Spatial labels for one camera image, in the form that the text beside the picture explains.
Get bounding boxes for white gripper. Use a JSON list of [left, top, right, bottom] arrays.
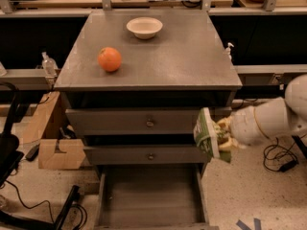
[[217, 106, 263, 151]]

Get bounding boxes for green jalapeno chip bag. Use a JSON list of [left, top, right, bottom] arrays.
[[193, 107, 231, 163]]

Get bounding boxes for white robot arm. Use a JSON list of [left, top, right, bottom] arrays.
[[218, 75, 307, 151]]

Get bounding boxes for grey open bottom drawer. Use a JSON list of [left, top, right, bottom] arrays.
[[94, 164, 220, 230]]

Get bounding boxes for grey drawer cabinet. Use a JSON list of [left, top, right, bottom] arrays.
[[53, 9, 244, 177]]

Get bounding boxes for grey top drawer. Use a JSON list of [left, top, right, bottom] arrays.
[[65, 105, 232, 136]]

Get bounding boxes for grey middle drawer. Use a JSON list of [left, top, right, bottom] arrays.
[[83, 145, 210, 165]]

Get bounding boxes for white pump bottle right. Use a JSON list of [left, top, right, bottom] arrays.
[[224, 42, 234, 60]]

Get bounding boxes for white paper bowl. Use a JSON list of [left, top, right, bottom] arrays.
[[127, 17, 163, 39]]

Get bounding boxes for orange fruit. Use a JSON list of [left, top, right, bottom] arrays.
[[98, 47, 122, 72]]

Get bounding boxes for clear sanitizer bottle left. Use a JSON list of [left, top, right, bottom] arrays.
[[41, 52, 58, 77]]

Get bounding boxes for wooden plywood box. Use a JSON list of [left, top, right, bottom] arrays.
[[21, 91, 85, 170]]

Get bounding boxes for black small floor device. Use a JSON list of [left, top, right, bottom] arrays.
[[25, 145, 39, 161]]

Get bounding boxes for black chair base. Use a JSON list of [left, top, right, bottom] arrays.
[[0, 82, 24, 186]]

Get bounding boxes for black power adapter cable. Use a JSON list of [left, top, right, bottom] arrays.
[[262, 137, 300, 173]]

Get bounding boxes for black floor cable left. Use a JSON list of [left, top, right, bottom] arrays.
[[0, 179, 88, 230]]

